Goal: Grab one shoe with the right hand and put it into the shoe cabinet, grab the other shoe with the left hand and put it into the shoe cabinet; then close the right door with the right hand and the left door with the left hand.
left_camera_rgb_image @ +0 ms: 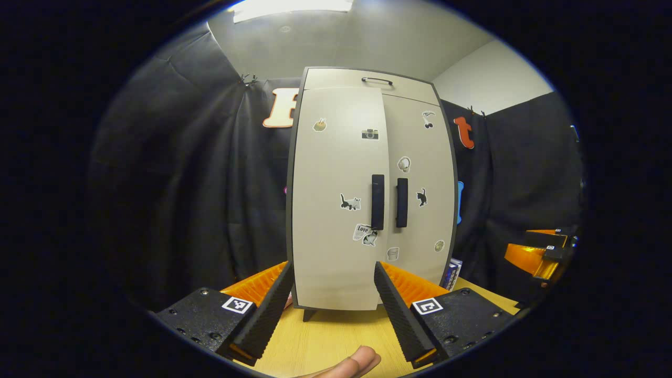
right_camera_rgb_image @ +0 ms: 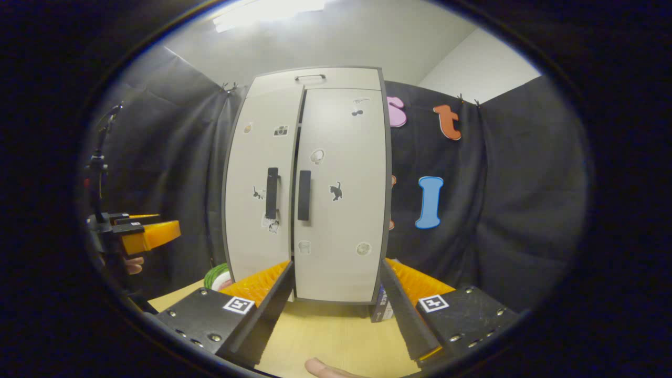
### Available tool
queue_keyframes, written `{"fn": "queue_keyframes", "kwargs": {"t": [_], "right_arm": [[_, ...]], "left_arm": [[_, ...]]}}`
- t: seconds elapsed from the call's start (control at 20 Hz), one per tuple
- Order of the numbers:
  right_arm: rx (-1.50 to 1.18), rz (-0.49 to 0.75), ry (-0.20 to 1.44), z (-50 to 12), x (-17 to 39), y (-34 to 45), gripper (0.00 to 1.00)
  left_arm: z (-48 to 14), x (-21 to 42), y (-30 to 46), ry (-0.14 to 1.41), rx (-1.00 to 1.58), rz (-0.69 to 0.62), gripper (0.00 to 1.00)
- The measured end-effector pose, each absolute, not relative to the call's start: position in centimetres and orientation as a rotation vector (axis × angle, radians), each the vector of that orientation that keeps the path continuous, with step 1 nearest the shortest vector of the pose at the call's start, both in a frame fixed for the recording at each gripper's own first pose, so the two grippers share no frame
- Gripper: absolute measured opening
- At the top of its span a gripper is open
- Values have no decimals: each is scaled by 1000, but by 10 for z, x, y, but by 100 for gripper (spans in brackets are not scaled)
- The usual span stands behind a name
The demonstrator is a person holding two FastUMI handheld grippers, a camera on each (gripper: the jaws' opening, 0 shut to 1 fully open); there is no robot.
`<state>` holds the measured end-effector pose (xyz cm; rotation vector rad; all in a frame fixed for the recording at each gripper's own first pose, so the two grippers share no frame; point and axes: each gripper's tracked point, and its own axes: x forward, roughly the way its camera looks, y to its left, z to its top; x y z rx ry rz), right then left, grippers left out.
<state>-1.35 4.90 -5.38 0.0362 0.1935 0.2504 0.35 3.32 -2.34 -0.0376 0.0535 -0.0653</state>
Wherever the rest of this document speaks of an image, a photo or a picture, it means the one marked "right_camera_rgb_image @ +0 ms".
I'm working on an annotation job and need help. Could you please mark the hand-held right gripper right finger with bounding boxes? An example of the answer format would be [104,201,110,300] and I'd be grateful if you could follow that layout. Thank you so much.
[379,258,520,368]

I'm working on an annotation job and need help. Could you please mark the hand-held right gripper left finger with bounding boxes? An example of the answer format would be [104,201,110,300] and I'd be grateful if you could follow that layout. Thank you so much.
[156,260,296,368]

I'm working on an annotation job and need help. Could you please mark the white shoe cabinet door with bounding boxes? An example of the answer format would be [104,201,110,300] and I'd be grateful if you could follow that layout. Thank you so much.
[292,87,390,305]
[223,87,305,284]

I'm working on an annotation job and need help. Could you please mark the white shoe cabinet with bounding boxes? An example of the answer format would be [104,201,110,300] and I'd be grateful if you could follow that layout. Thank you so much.
[222,66,392,306]

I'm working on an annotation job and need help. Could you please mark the white cabinet drawer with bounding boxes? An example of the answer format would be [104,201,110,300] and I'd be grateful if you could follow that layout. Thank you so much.
[246,67,383,99]

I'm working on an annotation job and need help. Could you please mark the dark printed box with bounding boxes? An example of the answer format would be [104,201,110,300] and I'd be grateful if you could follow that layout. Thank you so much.
[369,285,395,323]

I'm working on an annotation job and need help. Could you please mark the green striped ball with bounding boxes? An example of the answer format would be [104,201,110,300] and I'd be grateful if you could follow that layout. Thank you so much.
[203,262,234,291]

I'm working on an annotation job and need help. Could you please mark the black door handle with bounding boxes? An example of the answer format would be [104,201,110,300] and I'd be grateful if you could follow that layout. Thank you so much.
[297,170,312,222]
[265,167,280,220]

